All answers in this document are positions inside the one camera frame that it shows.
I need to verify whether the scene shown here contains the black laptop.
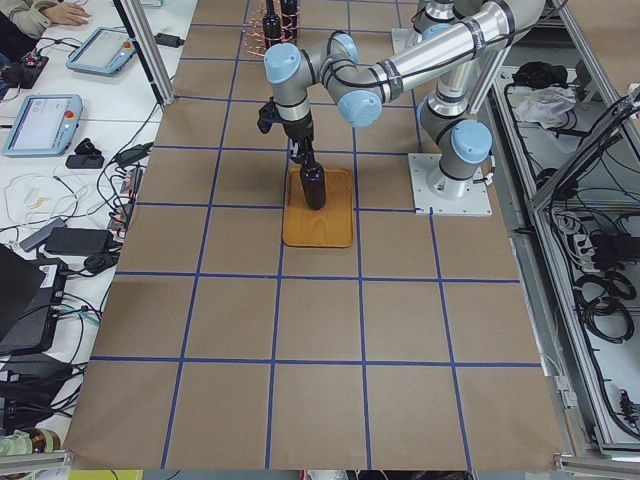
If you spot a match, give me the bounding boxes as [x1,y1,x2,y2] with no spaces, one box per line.
[1,246,67,355]

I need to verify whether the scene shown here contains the person hand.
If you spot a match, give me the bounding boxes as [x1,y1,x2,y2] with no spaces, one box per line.
[41,2,92,26]

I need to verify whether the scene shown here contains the teach pendant far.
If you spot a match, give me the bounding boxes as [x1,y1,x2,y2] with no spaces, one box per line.
[66,27,135,76]

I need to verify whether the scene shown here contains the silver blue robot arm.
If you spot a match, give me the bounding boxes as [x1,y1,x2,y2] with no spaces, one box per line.
[257,1,545,165]

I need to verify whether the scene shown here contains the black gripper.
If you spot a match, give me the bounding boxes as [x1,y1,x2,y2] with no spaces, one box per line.
[283,112,315,168]

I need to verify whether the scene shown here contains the black power adapter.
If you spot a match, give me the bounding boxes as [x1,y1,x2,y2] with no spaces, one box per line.
[154,33,185,48]

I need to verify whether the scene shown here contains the teach pendant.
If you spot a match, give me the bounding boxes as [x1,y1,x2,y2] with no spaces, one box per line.
[2,94,83,158]
[66,27,135,76]

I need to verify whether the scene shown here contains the aluminium frame post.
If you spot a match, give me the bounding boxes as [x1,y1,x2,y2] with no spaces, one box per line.
[114,0,175,108]

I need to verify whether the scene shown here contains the dark wine bottle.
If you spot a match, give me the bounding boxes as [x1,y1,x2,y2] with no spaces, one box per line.
[280,0,299,41]
[299,151,326,211]
[262,0,282,50]

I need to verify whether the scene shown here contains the wooden tray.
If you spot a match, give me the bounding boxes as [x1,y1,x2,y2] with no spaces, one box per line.
[282,167,354,248]

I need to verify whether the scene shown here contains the copper wire bottle basket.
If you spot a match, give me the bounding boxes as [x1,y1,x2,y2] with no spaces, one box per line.
[243,0,300,57]

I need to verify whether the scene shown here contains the teach pendant near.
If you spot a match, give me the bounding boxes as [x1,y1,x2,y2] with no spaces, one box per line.
[2,94,83,158]

